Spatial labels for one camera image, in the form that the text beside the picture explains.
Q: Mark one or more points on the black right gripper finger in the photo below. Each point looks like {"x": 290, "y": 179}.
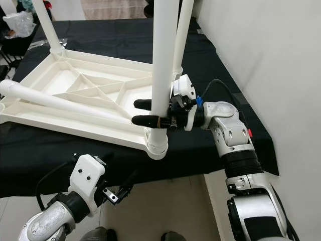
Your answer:
{"x": 145, "y": 121}
{"x": 143, "y": 104}

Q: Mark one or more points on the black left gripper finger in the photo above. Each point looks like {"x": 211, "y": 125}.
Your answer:
{"x": 129, "y": 183}
{"x": 107, "y": 157}

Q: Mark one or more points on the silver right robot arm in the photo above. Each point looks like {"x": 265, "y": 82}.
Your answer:
{"x": 241, "y": 150}

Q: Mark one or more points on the white plastic table top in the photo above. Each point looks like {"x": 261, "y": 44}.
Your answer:
{"x": 80, "y": 125}

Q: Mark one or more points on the grey left robot foot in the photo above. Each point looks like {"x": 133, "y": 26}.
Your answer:
{"x": 98, "y": 235}

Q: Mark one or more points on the grey robot foot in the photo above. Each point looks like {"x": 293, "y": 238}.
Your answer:
{"x": 173, "y": 236}
{"x": 98, "y": 235}

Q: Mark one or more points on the black tablecloth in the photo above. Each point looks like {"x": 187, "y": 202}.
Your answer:
{"x": 40, "y": 155}

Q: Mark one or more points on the grey right robot foot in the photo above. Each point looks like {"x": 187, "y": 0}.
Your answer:
{"x": 173, "y": 236}

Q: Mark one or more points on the large black round bowl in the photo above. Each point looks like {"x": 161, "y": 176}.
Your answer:
{"x": 149, "y": 7}

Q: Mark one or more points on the beige woven mat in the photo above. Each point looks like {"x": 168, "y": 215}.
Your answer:
{"x": 113, "y": 9}

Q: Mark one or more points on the clear tape strip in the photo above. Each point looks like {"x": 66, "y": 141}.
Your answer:
{"x": 47, "y": 44}

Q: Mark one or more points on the clear plastic bag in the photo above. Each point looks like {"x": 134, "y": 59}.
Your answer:
{"x": 19, "y": 24}

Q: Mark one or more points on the teal cloth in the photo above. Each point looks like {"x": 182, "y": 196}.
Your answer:
{"x": 26, "y": 5}

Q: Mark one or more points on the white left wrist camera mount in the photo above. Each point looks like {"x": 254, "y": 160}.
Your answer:
{"x": 88, "y": 178}

